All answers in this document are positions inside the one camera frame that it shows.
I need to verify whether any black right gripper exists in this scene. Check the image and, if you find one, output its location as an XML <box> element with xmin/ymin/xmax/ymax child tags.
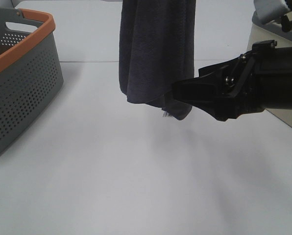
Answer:
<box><xmin>172</xmin><ymin>40</ymin><xmax>292</xmax><ymax>121</ymax></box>

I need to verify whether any dark navy towel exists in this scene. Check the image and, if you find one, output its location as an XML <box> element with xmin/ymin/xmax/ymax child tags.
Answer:
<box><xmin>119</xmin><ymin>0</ymin><xmax>196</xmax><ymax>120</ymax></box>

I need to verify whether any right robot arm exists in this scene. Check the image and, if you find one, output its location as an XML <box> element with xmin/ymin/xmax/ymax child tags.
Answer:
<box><xmin>172</xmin><ymin>0</ymin><xmax>292</xmax><ymax>121</ymax></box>

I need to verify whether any beige bin grey rim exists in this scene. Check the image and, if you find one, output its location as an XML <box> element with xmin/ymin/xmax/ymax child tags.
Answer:
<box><xmin>247</xmin><ymin>23</ymin><xmax>292</xmax><ymax>128</ymax></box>

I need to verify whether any grey perforated basket orange rim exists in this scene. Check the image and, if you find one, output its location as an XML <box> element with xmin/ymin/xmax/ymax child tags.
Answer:
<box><xmin>0</xmin><ymin>7</ymin><xmax>64</xmax><ymax>155</ymax></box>

